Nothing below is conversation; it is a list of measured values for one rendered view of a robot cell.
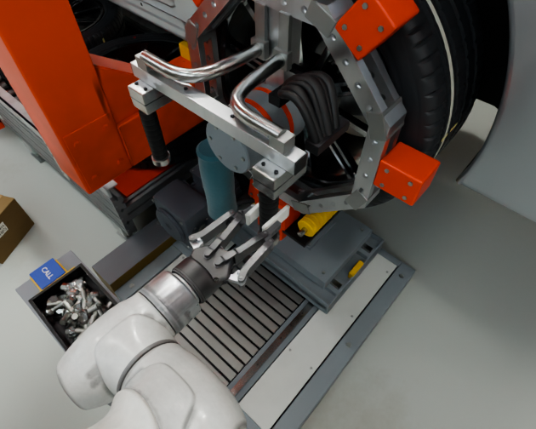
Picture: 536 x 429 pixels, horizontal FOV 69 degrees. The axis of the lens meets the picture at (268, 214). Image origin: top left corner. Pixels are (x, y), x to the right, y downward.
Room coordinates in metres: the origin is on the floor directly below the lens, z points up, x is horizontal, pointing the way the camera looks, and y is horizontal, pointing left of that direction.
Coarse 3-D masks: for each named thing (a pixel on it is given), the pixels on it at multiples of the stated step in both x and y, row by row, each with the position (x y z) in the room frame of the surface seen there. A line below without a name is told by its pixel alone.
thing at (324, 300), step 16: (240, 240) 0.84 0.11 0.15; (368, 240) 0.84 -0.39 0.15; (384, 240) 0.83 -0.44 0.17; (272, 256) 0.77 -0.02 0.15; (352, 256) 0.77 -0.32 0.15; (368, 256) 0.76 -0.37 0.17; (272, 272) 0.73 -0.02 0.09; (288, 272) 0.70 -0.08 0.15; (352, 272) 0.68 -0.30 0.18; (304, 288) 0.63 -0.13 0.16; (320, 288) 0.64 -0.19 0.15; (336, 288) 0.63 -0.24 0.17; (320, 304) 0.58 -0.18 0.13
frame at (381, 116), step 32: (224, 0) 0.80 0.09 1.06; (256, 0) 0.74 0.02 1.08; (288, 0) 0.69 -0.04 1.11; (320, 0) 0.66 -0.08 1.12; (192, 32) 0.87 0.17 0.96; (320, 32) 0.64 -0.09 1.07; (192, 64) 0.89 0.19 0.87; (352, 64) 0.59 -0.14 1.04; (384, 96) 0.61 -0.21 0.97; (384, 128) 0.54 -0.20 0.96; (288, 192) 0.68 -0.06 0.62; (320, 192) 0.66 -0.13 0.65; (352, 192) 0.56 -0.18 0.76
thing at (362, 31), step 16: (368, 0) 0.59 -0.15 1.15; (384, 0) 0.59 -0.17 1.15; (400, 0) 0.60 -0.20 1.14; (352, 16) 0.60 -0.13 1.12; (368, 16) 0.59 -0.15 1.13; (384, 16) 0.57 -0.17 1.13; (400, 16) 0.58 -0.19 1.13; (352, 32) 0.60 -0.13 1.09; (368, 32) 0.58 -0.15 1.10; (384, 32) 0.57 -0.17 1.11; (352, 48) 0.60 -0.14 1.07; (368, 48) 0.58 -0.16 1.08
